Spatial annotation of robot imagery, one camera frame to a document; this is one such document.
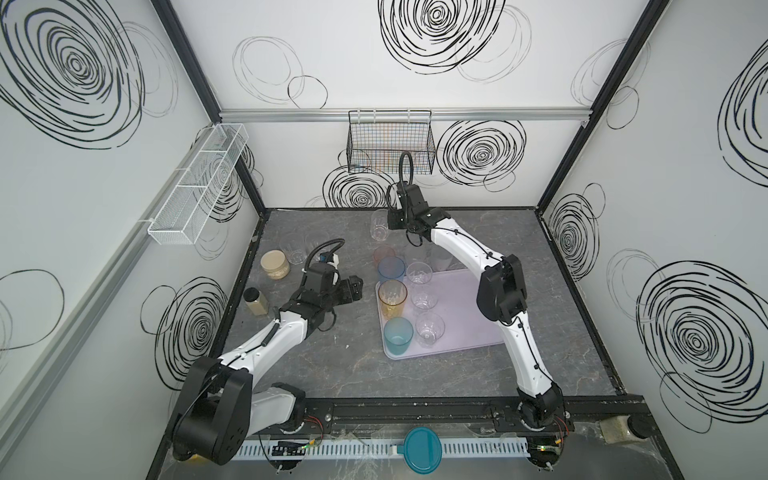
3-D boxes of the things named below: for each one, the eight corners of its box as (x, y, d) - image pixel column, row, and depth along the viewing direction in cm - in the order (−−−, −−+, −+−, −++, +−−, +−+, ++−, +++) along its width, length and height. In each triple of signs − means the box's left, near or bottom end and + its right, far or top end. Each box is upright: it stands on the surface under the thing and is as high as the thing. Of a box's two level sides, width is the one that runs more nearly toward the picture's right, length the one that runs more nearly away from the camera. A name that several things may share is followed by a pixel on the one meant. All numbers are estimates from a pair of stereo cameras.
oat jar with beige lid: (265, 280, 102) (257, 268, 96) (270, 262, 107) (264, 249, 101) (289, 280, 102) (283, 268, 96) (293, 262, 107) (288, 249, 101)
